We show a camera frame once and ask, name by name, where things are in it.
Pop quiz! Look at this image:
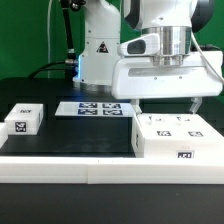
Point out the black cable bundle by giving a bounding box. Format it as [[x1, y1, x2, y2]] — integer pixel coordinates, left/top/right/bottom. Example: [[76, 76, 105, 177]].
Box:
[[27, 0, 87, 80]]

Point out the small white box part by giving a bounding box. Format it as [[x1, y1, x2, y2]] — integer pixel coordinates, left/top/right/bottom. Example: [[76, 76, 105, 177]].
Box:
[[4, 103, 43, 135]]

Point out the white U-shaped workspace fence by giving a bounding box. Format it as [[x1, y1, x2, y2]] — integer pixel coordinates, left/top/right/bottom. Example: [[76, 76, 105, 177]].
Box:
[[0, 122, 224, 185]]

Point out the white thin cable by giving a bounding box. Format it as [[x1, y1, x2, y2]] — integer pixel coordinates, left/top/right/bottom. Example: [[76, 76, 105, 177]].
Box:
[[46, 0, 54, 80]]

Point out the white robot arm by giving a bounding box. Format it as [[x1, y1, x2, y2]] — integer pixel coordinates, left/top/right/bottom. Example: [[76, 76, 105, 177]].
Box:
[[73, 0, 224, 108]]

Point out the white cabinet body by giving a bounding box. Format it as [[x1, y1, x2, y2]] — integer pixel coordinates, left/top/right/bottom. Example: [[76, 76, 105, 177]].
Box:
[[131, 114, 224, 159]]

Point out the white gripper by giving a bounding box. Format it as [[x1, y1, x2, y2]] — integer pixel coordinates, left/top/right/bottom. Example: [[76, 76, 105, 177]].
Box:
[[110, 33, 224, 116]]

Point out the flat white marker base plate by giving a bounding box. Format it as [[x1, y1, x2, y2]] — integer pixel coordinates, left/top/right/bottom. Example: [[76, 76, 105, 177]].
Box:
[[55, 102, 135, 117]]

